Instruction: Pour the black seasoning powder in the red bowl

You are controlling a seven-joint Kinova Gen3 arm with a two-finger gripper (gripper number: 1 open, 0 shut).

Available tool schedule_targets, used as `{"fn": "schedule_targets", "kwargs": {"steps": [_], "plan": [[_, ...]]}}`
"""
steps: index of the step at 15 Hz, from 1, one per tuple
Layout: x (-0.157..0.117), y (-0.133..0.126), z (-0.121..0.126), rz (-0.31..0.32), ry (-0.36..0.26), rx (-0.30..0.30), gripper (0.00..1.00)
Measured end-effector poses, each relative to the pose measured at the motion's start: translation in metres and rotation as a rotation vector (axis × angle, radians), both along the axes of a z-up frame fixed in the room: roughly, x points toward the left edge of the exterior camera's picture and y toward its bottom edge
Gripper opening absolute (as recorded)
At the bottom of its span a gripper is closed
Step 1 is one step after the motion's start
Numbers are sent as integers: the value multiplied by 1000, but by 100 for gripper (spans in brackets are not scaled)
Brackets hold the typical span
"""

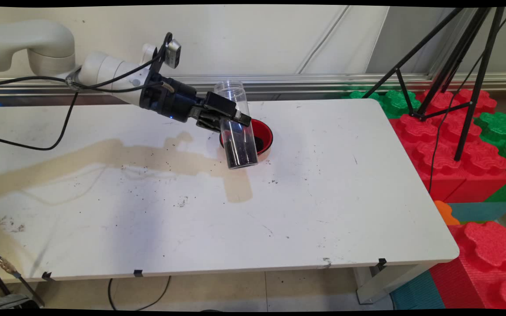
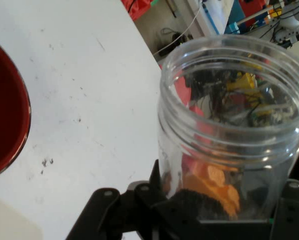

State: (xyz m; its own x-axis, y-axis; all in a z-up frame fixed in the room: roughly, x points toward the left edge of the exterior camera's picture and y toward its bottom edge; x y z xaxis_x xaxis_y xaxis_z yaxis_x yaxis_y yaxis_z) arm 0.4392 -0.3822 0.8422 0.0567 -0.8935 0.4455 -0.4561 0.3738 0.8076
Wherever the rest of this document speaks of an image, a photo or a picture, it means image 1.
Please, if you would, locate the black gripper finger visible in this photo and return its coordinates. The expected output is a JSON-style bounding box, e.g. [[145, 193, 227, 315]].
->
[[202, 91, 253, 128], [196, 114, 223, 132]]

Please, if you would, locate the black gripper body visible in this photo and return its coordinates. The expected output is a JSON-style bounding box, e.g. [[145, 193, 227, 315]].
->
[[140, 75, 208, 122]]

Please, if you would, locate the clear plastic jar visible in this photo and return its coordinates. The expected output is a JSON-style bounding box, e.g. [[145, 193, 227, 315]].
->
[[213, 80, 259, 170]]

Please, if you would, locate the black granules portion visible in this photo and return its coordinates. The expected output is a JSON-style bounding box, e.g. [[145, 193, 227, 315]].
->
[[225, 125, 259, 170]]

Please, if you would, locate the red bowl cream outside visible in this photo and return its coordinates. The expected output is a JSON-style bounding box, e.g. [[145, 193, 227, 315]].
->
[[219, 118, 274, 161]]

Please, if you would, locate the green foam block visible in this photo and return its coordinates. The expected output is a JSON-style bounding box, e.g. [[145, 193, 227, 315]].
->
[[343, 90, 421, 119], [474, 112, 506, 202]]

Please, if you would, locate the large red foam block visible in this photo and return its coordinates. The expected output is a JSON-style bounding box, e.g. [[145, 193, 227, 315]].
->
[[388, 112, 506, 202]]

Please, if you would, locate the white table leg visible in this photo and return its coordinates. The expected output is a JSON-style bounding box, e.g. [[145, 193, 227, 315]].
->
[[353, 263, 429, 305]]

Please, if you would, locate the orange foam block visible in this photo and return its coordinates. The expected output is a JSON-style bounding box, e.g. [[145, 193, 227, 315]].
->
[[434, 201, 460, 226]]

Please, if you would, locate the black tripod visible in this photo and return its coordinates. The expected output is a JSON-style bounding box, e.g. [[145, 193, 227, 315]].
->
[[362, 7, 506, 162]]

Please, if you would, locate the grey floor device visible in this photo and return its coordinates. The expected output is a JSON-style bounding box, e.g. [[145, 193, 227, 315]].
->
[[0, 294, 38, 310]]

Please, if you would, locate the teal foam block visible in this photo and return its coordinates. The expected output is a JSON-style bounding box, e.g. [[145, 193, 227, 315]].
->
[[448, 202, 506, 223], [389, 270, 447, 310]]

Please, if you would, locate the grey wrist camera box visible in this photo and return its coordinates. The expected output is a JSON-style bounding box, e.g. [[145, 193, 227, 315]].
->
[[164, 39, 182, 69]]

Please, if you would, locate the aluminium wall rail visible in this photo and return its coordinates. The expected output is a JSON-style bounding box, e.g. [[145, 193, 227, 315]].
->
[[0, 72, 506, 98]]

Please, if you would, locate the black strap on arm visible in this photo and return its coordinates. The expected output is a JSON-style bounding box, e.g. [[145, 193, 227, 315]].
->
[[66, 66, 82, 90]]

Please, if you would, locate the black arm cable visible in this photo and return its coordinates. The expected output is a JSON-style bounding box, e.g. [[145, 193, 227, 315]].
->
[[0, 32, 174, 88], [0, 81, 166, 151]]

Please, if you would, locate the black floor cable loop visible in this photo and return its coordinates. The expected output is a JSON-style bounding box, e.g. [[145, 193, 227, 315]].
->
[[107, 276, 171, 311]]

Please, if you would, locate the black cable metal connector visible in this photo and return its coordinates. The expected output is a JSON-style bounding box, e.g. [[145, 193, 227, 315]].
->
[[0, 247, 45, 306]]

